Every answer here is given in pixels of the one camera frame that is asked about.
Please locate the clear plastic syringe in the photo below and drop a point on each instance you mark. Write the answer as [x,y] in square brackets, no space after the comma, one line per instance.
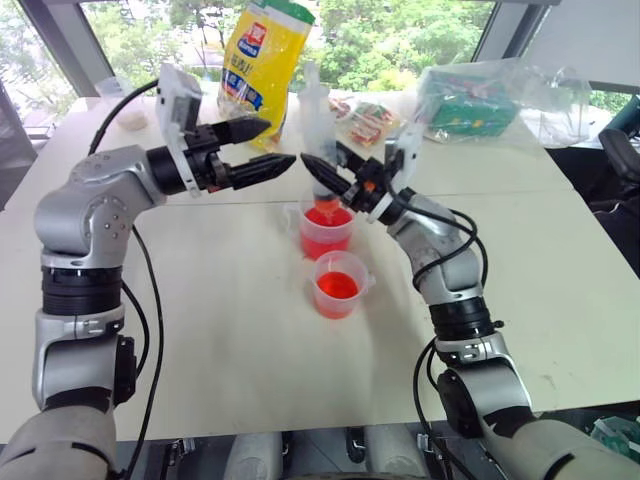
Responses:
[315,115]

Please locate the dark office chair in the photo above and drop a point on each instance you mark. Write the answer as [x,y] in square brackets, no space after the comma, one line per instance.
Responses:
[615,170]

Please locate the yellow snack bag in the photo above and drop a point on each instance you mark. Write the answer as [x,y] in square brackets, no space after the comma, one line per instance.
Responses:
[260,65]

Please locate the grey rounded shape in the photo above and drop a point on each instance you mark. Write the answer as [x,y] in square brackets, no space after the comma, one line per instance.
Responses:
[392,455]
[255,457]

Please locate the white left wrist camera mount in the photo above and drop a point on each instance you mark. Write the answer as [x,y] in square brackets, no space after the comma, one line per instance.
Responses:
[176,95]

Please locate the grey window frame post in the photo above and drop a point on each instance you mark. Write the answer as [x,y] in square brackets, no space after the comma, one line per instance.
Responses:
[507,27]
[70,40]

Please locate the red and white snack packets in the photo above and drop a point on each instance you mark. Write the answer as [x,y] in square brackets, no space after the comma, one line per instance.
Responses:
[365,122]

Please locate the clear cup with red liquid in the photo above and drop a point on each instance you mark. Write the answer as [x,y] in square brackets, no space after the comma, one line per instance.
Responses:
[325,235]
[337,290]

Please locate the green box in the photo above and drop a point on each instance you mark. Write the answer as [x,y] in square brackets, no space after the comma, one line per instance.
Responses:
[475,102]

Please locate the green packet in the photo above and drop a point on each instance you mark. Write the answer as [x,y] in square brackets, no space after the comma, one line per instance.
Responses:
[617,432]

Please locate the clear plastic bag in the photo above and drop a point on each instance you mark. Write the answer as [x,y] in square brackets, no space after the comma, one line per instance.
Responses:
[540,85]

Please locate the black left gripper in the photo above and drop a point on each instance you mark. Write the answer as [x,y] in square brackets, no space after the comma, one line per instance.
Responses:
[202,170]

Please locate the white plastic bag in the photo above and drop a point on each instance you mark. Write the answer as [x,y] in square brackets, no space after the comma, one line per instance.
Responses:
[565,127]

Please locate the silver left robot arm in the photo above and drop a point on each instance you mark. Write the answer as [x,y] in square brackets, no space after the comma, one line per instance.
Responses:
[85,210]

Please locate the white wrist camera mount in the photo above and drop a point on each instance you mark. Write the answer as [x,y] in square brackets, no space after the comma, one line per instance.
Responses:
[407,150]
[176,95]

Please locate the small clear plastic container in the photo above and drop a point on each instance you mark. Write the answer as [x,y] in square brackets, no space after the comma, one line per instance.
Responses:
[112,86]

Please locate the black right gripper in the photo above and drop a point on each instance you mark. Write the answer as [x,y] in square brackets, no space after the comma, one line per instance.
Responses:
[370,192]

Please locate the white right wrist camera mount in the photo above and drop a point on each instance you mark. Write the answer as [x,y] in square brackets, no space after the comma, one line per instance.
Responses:
[407,150]

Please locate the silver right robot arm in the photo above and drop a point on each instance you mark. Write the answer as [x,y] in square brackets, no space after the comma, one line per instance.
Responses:
[450,270]

